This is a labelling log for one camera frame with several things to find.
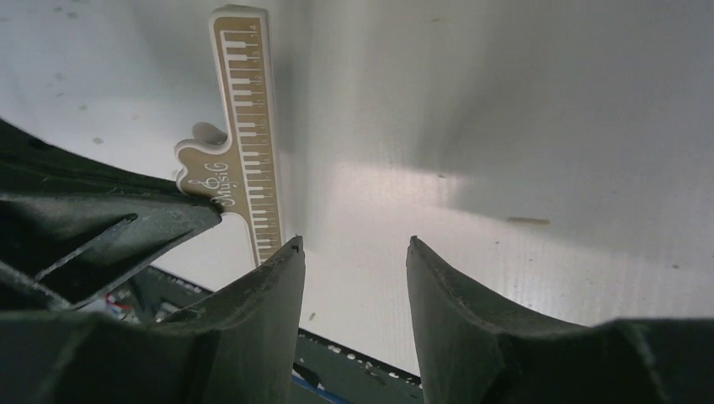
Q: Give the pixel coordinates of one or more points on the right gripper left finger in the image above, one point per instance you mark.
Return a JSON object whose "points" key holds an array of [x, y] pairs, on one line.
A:
{"points": [[235, 346]]}

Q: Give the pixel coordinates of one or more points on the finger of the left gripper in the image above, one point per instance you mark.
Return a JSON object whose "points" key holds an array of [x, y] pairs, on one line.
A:
{"points": [[72, 228]]}

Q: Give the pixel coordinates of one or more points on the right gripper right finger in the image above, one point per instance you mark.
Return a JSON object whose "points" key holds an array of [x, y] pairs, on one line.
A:
{"points": [[476, 346]]}

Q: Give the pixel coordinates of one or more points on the torn brown bag strip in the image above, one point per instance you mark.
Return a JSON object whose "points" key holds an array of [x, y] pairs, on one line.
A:
{"points": [[241, 175]]}

